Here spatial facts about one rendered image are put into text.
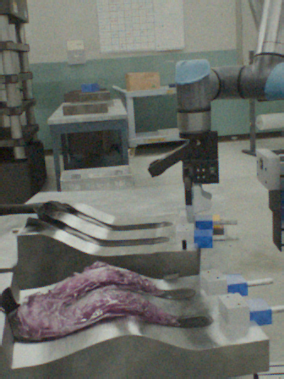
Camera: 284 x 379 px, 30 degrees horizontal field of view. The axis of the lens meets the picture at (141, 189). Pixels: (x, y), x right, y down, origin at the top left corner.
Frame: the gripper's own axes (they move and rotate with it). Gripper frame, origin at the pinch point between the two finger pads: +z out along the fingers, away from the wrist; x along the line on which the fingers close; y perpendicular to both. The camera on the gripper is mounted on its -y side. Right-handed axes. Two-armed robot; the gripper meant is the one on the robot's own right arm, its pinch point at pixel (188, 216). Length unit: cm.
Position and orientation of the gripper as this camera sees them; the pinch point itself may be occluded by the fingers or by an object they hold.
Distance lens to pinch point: 123.9
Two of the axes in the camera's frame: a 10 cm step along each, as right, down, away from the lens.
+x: 1.3, -2.5, 9.6
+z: 0.6, 9.7, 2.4
